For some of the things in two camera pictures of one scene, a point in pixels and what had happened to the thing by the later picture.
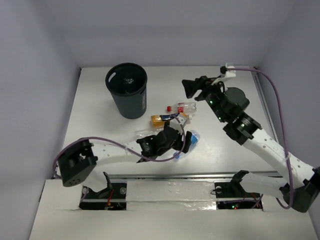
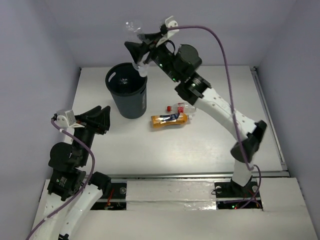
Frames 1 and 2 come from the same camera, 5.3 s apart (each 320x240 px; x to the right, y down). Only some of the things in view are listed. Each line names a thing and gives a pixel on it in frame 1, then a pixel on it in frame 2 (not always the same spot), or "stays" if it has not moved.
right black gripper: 202,82 -> 138,50
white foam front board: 162,210 stays
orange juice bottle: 158,121 stays
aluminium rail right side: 266,103 stays
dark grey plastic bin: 127,82 stays
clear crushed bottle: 142,133 -> 133,31
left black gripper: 178,139 -> 91,123
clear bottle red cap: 180,107 stays
